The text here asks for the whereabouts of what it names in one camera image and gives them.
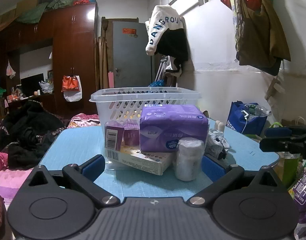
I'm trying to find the white plastic basket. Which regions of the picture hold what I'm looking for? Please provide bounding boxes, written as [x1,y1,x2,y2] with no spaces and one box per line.
[89,87,202,130]

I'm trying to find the blue plastic bag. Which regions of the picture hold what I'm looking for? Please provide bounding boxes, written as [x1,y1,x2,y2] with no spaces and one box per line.
[149,79,166,88]

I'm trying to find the brown wooden wardrobe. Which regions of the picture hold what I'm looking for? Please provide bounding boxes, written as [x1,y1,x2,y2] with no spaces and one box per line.
[0,2,98,120]

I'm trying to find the green bag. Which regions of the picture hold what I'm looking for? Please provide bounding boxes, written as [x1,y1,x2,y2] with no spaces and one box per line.
[270,121,306,189]

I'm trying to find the black television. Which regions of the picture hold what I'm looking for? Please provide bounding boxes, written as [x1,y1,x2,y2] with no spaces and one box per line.
[20,73,45,97]

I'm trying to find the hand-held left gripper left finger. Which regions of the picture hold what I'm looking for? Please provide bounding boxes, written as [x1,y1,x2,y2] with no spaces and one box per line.
[28,154,120,208]

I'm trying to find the orange and white plastic bag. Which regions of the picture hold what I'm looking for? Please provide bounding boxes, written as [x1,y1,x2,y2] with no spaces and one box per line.
[62,75,83,102]

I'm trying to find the white orange medicine box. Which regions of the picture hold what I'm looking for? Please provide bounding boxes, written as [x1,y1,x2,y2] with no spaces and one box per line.
[105,147,174,176]

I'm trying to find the white printed garment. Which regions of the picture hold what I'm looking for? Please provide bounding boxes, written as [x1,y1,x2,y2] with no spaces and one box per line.
[145,5,184,56]

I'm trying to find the grey door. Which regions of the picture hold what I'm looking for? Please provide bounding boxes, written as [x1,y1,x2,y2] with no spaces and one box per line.
[112,21,154,88]

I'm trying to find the crumpled plastic bag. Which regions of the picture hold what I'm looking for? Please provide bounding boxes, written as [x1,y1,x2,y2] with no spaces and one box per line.
[205,127,231,159]

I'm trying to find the clear plastic water bottle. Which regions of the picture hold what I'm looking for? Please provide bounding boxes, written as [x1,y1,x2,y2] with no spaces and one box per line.
[244,103,272,117]

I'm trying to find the wooden planks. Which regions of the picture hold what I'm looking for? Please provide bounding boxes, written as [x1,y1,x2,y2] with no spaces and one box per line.
[98,16,113,88]

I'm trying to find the small purple barcode box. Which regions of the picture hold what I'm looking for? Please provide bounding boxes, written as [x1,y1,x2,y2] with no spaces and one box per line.
[104,121,125,152]

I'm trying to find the pink and white plastic bag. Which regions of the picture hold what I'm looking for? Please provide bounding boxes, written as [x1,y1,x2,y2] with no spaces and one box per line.
[6,60,16,78]

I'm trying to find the cardboard box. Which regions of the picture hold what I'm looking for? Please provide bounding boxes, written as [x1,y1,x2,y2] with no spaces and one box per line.
[18,0,42,8]

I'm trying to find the wooden wall bracket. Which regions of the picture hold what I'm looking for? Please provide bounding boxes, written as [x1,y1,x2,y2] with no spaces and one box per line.
[264,77,283,100]

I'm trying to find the black garment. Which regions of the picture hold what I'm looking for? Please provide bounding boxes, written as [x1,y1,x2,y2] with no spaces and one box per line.
[155,29,189,62]

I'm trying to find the purple printed packet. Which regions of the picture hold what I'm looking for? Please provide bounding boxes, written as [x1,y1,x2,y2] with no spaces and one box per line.
[290,165,306,230]

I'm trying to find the black clothes pile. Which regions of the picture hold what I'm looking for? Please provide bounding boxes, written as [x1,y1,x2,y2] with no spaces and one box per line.
[0,100,66,170]

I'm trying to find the green tarp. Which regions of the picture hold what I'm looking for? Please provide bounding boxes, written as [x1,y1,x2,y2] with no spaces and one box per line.
[16,0,76,24]

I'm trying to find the metal folding rack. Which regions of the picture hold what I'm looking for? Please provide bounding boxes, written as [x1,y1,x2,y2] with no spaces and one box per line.
[155,55,169,80]

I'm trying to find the white wrapped bottle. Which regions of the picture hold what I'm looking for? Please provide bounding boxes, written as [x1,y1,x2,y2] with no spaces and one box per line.
[173,139,204,182]

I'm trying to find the pink floral quilt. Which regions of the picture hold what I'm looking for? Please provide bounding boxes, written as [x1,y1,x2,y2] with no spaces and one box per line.
[68,113,101,128]

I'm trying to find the olive hanging bag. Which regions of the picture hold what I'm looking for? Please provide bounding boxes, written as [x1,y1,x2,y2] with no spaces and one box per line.
[235,0,292,77]

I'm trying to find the blue shopping bag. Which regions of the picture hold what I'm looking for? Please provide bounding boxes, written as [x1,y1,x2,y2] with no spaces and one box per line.
[226,101,268,134]

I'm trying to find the pink blanket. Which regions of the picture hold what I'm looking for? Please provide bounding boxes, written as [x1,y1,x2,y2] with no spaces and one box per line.
[0,151,36,200]

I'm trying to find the purple tissue pack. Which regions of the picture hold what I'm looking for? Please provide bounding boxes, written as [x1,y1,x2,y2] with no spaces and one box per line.
[139,104,209,153]

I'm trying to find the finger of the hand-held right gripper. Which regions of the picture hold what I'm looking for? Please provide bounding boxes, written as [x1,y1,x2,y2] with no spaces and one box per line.
[265,125,306,137]
[259,136,305,153]

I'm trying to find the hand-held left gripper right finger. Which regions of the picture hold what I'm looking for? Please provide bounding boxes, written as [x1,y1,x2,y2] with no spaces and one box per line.
[189,155,279,208]

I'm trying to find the white charging cable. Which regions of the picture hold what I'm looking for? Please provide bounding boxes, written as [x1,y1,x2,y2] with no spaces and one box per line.
[241,110,251,133]

